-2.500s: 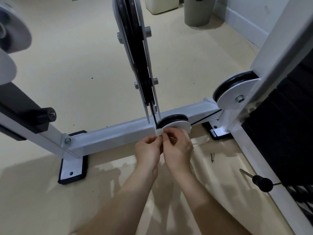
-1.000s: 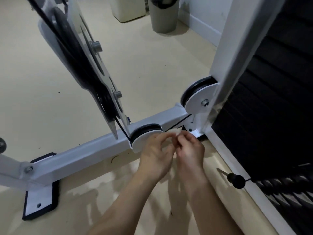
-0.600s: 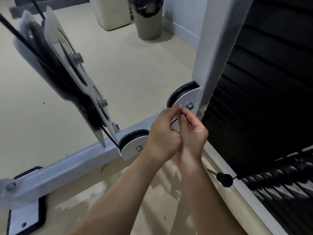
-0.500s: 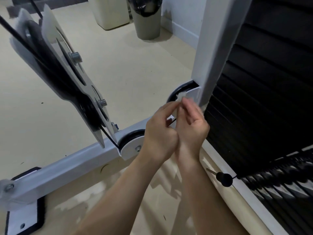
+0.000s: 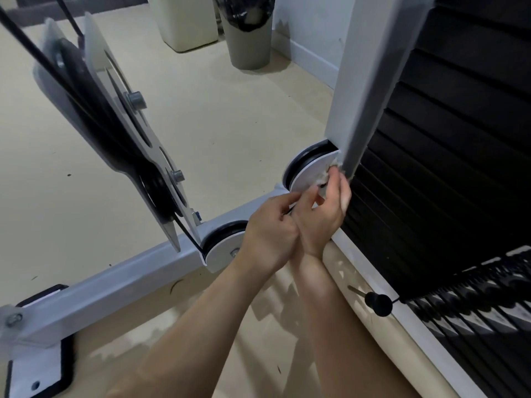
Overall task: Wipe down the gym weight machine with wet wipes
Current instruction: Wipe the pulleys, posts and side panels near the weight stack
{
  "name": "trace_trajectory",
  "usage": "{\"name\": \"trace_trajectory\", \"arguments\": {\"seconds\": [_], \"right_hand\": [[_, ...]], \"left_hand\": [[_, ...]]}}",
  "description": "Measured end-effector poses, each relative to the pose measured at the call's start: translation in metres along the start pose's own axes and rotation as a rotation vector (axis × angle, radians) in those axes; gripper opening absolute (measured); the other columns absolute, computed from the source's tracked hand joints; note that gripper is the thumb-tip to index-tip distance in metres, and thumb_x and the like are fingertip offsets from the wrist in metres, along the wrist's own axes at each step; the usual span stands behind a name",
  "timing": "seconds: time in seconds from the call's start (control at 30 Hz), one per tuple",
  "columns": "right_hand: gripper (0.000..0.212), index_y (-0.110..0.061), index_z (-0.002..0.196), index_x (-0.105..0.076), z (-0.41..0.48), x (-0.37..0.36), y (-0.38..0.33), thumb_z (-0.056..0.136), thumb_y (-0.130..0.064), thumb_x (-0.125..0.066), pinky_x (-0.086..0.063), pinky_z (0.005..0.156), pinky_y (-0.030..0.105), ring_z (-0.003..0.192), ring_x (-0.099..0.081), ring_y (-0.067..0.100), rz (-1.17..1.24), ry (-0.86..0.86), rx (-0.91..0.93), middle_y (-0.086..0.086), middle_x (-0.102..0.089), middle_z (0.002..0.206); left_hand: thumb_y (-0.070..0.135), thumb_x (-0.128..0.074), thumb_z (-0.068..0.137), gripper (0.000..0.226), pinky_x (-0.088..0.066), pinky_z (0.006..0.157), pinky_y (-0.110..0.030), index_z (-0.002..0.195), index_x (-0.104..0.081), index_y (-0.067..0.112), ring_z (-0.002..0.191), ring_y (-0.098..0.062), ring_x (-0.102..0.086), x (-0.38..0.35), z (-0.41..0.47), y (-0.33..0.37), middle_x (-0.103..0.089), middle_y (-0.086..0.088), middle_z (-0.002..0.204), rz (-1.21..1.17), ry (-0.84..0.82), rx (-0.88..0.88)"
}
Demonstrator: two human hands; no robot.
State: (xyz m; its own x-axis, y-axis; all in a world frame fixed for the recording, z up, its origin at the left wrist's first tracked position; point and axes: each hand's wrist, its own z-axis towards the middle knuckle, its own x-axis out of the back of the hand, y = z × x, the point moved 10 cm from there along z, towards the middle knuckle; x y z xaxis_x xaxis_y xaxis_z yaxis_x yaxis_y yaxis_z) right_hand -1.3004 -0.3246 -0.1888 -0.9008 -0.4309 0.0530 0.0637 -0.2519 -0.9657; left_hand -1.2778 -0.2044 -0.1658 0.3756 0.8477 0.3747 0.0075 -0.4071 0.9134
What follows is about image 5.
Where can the trash bin with black bag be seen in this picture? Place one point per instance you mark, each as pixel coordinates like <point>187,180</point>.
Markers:
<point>249,41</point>

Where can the white gym machine frame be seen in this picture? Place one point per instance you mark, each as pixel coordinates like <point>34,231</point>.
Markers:
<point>365,57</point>

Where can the black weight stack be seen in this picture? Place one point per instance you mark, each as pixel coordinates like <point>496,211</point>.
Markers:
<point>456,161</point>

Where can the person's right forearm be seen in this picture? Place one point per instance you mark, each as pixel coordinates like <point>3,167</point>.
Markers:
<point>348,339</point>

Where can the white cleaning wipe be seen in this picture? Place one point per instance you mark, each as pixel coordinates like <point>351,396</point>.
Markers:
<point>327,174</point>

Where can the person's left forearm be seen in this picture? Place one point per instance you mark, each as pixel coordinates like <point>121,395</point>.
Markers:
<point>195,339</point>

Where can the person's left hand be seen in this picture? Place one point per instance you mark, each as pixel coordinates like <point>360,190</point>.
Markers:
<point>269,236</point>

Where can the cream white storage box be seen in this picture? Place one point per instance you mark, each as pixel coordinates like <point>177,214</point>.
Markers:
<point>186,20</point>

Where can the person's right hand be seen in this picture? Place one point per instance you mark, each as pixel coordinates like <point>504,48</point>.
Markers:
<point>323,219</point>

